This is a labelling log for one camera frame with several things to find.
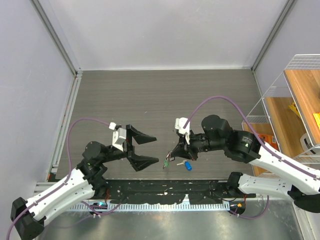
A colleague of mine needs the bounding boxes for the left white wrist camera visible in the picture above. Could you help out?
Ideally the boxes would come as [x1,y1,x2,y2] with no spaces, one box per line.
[109,122,127,152]

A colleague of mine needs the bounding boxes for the white device on shelf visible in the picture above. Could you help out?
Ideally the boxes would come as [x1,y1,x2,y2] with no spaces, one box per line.
[299,133,317,156]

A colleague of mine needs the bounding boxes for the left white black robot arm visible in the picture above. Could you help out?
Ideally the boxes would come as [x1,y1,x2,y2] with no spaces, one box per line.
[10,122,159,240]

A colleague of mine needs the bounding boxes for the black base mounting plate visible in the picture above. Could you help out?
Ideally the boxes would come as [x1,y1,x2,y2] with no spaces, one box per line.
[102,179,244,205]

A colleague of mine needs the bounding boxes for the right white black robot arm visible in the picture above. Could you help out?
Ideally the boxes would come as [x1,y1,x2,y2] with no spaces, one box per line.
[164,115,320,213]

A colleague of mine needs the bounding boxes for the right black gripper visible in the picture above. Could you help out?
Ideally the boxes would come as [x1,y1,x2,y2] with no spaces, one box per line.
[171,128,226,161]

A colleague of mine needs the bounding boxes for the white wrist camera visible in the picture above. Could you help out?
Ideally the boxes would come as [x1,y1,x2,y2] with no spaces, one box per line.
[109,122,127,152]
[174,117,190,145]

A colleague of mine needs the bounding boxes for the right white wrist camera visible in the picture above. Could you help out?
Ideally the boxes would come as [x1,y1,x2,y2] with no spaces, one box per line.
[174,117,190,145]

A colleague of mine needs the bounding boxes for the white wire shelf rack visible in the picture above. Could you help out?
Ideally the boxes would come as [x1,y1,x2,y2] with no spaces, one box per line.
[247,54,320,169]

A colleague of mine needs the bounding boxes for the orange snack box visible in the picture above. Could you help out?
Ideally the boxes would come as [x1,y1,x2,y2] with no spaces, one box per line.
[258,133,279,151]

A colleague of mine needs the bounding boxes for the white slotted cable duct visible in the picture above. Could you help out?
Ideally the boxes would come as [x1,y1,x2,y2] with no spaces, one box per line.
[67,201,230,212]

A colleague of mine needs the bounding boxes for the yellow packet on shelf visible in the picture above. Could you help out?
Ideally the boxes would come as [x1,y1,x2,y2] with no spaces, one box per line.
[288,102,301,118]

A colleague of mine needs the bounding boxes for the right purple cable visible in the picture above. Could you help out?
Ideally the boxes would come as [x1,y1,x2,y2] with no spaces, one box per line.
[183,96,320,180]

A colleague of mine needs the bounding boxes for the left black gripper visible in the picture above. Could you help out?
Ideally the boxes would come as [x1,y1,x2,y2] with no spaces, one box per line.
[100,124,159,170]

